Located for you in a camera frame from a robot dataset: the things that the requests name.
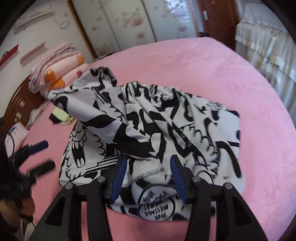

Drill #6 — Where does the black white graffiti shirt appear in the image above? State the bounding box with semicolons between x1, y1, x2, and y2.
47;67;245;221

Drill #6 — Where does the brown wooden door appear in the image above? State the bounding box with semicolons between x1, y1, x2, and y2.
197;0;240;50

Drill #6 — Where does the folded pink bear quilt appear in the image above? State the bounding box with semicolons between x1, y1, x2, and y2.
28;42;89;93

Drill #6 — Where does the left hand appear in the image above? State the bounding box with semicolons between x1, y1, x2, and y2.
1;196;35;229

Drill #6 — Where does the wooden headboard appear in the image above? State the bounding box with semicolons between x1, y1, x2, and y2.
1;76;45;138

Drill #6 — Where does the pink bed sheet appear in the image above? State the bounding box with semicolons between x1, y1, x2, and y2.
21;38;295;240

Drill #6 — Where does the floral sliding wardrobe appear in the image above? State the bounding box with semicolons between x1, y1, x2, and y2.
67;0;199;57

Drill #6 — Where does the lace covered furniture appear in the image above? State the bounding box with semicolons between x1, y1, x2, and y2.
235;3;295;120

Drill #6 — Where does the white air conditioner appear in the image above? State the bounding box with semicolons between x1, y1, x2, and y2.
13;4;55;34

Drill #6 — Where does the white cloth by headboard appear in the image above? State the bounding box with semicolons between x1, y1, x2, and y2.
26;101;49;130

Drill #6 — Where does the red wall strip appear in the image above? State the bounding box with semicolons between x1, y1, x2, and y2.
0;45;19;66

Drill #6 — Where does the pink wall strip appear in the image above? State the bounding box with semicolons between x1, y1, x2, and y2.
20;42;46;64

